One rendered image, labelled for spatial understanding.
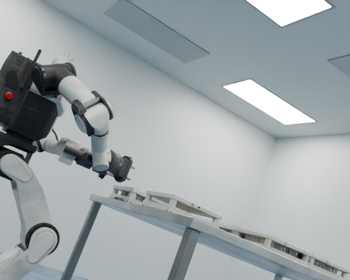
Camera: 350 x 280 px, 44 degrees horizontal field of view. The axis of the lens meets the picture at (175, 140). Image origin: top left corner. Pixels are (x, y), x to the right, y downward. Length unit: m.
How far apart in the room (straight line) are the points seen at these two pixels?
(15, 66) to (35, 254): 0.78
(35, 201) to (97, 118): 0.54
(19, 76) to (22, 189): 0.47
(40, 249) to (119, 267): 3.98
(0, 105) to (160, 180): 4.26
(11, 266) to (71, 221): 3.63
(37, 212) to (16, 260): 0.21
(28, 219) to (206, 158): 4.59
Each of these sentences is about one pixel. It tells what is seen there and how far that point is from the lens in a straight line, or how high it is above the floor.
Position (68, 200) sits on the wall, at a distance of 5.52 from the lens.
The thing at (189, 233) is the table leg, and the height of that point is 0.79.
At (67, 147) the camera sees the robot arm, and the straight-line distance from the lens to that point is 2.06.
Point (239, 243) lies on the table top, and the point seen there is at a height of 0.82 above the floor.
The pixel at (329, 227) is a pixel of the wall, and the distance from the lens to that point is 5.76.
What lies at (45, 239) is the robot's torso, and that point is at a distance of 1.94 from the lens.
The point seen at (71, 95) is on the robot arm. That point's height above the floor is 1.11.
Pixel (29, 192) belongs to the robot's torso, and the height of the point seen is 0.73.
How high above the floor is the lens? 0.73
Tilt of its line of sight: 13 degrees up
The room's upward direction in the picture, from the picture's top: 21 degrees clockwise
